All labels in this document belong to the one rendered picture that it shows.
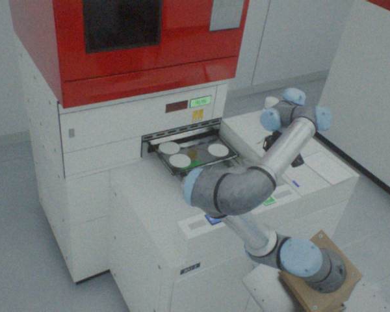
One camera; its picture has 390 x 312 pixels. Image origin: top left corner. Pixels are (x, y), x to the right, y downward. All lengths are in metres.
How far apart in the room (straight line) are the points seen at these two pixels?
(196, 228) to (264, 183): 0.55
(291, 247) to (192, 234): 0.37
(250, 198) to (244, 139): 1.00
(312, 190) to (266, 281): 0.45
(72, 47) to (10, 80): 1.80
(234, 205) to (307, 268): 0.40
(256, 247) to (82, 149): 0.89
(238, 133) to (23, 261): 1.47
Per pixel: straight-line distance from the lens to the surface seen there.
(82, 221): 2.25
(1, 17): 3.22
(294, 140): 1.30
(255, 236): 1.42
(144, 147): 2.07
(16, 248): 2.89
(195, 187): 1.21
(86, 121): 1.87
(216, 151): 2.11
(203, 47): 1.89
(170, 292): 1.82
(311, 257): 1.45
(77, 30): 1.63
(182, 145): 2.12
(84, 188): 2.10
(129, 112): 1.93
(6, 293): 2.71
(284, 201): 1.84
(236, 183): 1.15
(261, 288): 1.70
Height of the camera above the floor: 2.16
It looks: 38 degrees down
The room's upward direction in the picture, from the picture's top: 8 degrees clockwise
